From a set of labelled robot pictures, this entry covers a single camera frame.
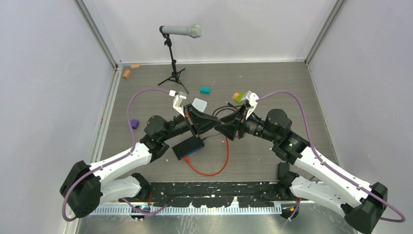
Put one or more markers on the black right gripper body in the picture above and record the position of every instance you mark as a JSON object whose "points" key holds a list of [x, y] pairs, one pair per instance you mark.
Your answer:
{"points": [[239, 120]]}

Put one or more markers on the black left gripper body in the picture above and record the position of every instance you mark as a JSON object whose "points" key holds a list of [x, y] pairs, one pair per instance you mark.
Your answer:
{"points": [[192, 120]]}

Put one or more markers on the white router box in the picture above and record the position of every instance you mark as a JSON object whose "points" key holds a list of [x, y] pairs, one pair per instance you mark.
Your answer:
{"points": [[199, 104]]}

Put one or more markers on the black network switch blue ports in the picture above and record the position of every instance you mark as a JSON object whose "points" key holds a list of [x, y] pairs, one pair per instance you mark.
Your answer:
{"points": [[187, 147]]}

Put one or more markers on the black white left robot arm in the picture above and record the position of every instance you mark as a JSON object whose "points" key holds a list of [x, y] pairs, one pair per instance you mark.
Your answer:
{"points": [[87, 185]]}

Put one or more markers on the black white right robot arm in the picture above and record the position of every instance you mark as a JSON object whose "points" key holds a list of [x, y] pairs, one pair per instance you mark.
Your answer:
{"points": [[349, 196]]}

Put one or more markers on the green lego brick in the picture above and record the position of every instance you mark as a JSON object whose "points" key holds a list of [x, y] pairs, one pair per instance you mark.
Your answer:
{"points": [[240, 98]]}

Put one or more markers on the peach toy block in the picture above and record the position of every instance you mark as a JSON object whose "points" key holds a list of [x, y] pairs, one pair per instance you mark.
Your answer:
{"points": [[234, 97]]}

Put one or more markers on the teal toy block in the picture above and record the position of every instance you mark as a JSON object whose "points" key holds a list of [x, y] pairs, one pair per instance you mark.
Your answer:
{"points": [[205, 90]]}

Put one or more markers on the black microphone tripod stand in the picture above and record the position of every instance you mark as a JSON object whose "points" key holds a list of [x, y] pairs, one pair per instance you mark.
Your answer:
{"points": [[175, 75]]}

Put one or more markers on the purple toy block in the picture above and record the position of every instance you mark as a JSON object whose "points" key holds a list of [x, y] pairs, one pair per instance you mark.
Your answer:
{"points": [[134, 124]]}

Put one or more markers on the grey microphone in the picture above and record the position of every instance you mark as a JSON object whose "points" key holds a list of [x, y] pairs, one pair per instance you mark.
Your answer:
{"points": [[193, 31]]}

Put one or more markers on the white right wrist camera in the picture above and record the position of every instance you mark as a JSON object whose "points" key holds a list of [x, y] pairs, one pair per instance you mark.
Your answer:
{"points": [[251, 98]]}

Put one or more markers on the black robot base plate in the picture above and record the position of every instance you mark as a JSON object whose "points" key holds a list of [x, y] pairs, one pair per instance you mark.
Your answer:
{"points": [[216, 194]]}

